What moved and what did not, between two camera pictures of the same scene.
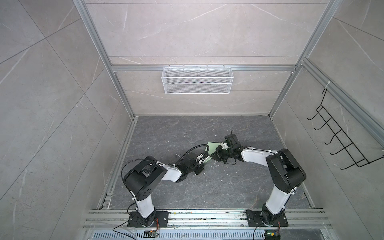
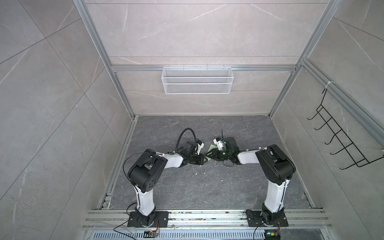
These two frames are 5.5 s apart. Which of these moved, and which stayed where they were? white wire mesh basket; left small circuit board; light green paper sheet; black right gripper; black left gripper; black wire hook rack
Moved: black left gripper; light green paper sheet
Stayed: white wire mesh basket; black wire hook rack; left small circuit board; black right gripper
